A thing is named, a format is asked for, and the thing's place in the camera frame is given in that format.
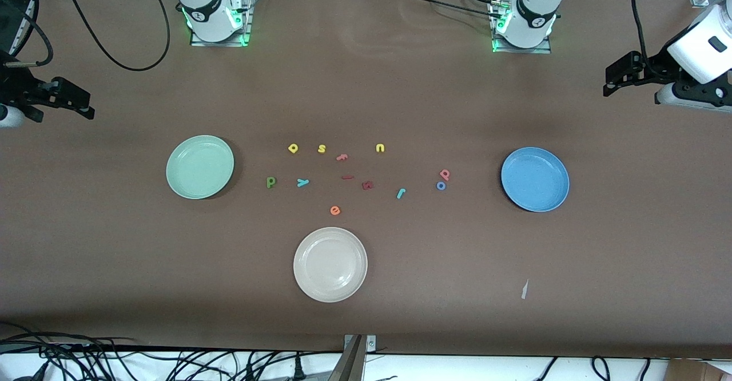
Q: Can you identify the blue plate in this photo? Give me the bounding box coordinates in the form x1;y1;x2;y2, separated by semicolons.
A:
500;146;571;213

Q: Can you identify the green plate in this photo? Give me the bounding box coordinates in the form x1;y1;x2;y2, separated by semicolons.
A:
165;134;235;200

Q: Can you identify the cardboard box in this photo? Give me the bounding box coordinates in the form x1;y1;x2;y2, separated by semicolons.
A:
665;358;732;381

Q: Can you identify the beige plate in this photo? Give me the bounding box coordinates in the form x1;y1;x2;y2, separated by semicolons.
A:
293;227;368;303

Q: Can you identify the grey diagonal beam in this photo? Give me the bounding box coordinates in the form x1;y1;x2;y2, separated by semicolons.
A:
327;335;367;381

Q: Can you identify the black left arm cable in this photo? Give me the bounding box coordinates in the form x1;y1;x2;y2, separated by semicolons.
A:
631;0;653;67

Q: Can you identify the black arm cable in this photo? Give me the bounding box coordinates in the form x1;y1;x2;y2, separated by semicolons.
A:
631;0;653;67
0;0;171;72

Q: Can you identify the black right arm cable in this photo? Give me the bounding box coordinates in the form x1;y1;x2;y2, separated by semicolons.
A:
0;0;171;72

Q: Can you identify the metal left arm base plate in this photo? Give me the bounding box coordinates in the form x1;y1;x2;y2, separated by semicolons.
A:
491;0;553;54

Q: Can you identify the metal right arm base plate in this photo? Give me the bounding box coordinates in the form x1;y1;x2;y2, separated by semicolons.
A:
189;0;254;47

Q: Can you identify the tangled black cable bundle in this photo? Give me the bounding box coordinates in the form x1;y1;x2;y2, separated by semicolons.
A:
0;323;344;381

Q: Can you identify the metal table bracket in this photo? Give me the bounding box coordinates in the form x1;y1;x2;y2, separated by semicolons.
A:
343;334;377;352

